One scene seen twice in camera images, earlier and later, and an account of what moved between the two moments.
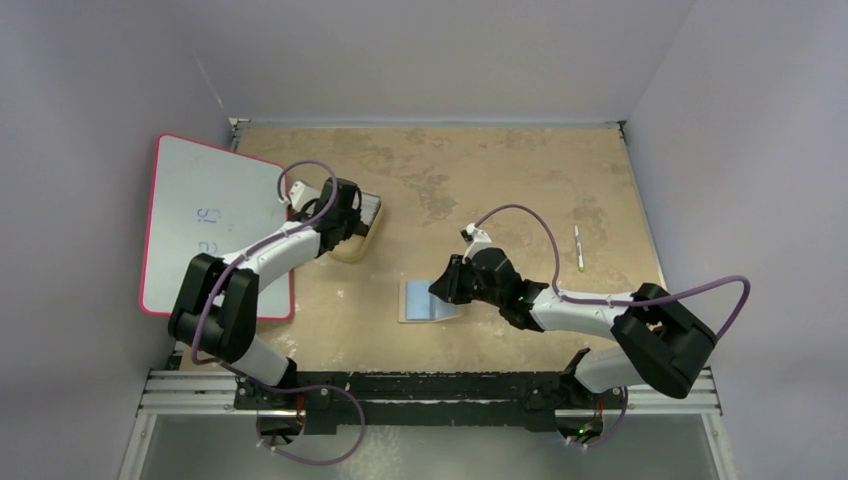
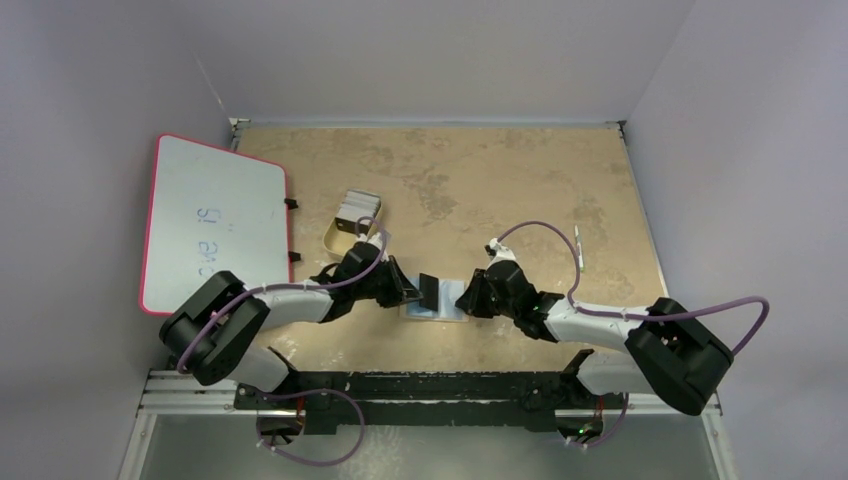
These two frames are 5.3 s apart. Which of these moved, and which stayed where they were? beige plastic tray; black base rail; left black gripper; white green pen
Moved: left black gripper
Stayed: beige plastic tray; black base rail; white green pen
